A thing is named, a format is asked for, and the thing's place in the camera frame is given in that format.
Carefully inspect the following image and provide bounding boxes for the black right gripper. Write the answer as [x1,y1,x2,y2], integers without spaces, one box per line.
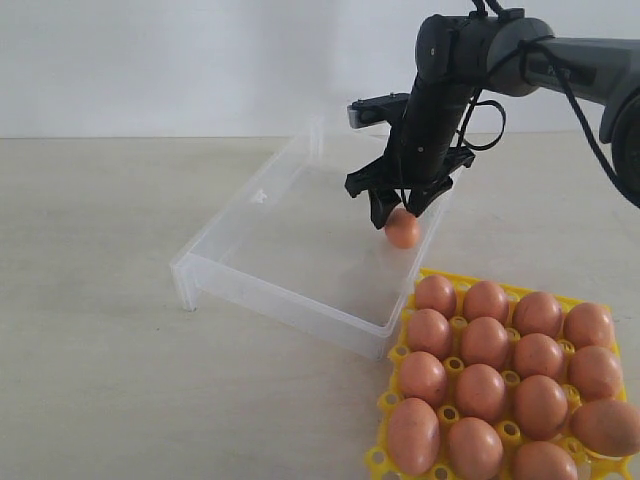
[345,124,475,230]

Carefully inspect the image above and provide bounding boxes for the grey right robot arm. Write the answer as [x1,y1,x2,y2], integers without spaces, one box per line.
[345,2,639,228]

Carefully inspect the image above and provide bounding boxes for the clear plastic container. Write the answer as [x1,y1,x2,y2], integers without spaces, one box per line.
[171,118,449,360]

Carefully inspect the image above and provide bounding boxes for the yellow plastic egg tray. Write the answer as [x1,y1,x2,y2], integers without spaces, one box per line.
[365,270,639,479]

